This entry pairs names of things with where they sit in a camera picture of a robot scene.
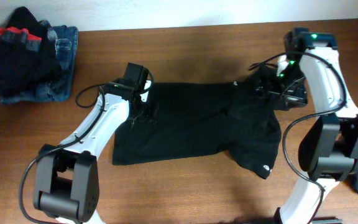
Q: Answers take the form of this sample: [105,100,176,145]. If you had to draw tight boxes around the black t-shirt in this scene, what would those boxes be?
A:
[112,66,282,179]

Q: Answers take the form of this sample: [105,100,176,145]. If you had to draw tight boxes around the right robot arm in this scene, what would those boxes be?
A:
[273,27,358,223]

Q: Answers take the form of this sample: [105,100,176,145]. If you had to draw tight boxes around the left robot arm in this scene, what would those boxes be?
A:
[30,63,154,223]

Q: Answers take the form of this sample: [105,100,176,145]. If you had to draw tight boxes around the folded blue denim jeans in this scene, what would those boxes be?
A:
[0,25,78,105]

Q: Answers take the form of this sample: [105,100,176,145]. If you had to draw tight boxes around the black garment with red trim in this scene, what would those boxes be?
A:
[0,6,62,96]

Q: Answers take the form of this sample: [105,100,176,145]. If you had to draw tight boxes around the left black cable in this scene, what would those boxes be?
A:
[17,70,155,224]

